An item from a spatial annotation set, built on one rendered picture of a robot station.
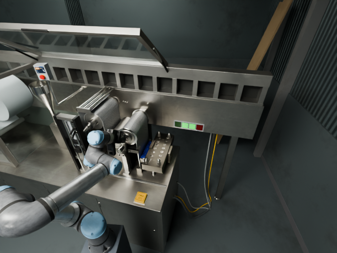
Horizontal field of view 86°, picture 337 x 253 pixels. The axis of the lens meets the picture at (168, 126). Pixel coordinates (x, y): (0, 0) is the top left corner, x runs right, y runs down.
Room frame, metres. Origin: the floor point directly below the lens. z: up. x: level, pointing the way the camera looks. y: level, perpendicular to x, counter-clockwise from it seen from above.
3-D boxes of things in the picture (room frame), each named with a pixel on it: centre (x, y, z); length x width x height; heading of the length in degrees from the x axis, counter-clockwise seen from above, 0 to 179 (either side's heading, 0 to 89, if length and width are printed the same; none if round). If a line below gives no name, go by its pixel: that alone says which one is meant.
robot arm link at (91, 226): (0.46, 0.40, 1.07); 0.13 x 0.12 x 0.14; 60
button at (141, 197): (0.72, 0.20, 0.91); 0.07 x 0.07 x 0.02; 75
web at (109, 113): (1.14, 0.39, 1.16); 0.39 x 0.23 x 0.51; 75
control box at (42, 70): (1.16, 0.82, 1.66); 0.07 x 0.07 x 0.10; 0
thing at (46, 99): (1.28, 0.96, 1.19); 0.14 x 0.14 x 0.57
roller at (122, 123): (1.14, 0.38, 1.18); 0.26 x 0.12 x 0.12; 165
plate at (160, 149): (1.10, 0.08, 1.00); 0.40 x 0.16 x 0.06; 165
